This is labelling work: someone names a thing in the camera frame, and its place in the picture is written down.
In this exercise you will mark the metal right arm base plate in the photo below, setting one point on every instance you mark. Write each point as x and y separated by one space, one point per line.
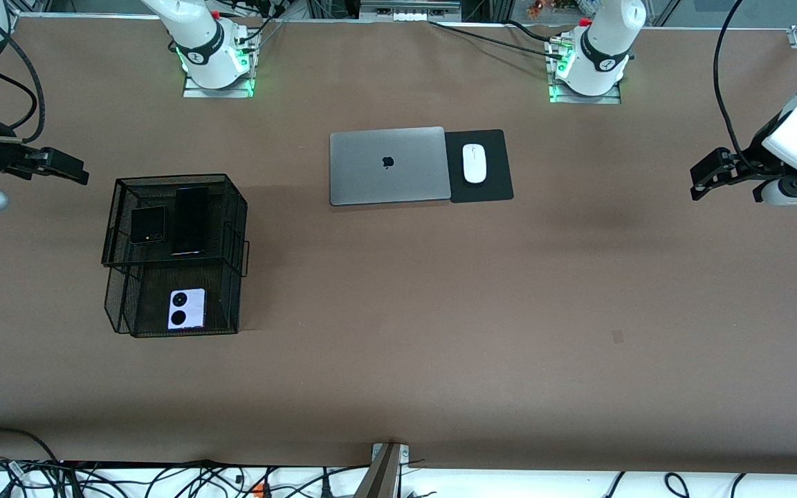
194 93

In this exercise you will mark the metal camera stand bracket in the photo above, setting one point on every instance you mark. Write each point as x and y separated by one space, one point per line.
381 477

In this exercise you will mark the silver closed laptop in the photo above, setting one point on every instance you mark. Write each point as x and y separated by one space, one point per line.
371 173

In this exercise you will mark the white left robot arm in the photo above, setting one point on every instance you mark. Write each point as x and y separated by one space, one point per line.
602 48

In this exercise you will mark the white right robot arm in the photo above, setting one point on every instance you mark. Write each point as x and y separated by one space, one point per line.
205 41

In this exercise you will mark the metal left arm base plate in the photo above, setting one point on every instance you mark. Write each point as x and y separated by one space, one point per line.
609 99

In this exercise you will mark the small colourful figurine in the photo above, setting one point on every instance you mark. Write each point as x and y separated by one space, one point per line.
538 8

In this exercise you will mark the white computer mouse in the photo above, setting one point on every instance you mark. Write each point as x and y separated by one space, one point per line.
474 164

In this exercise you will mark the lavender flip phone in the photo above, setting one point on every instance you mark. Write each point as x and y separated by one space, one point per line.
194 311

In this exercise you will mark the black mouse pad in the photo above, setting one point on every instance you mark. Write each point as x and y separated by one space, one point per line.
499 169

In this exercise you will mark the long black smartphone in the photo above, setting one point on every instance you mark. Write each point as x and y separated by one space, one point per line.
189 221

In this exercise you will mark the small black flip phone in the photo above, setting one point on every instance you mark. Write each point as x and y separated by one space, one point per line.
147 225

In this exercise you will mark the grey power strip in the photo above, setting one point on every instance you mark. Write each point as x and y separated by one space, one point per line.
412 14

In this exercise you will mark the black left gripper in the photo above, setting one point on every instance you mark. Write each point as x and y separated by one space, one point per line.
746 161

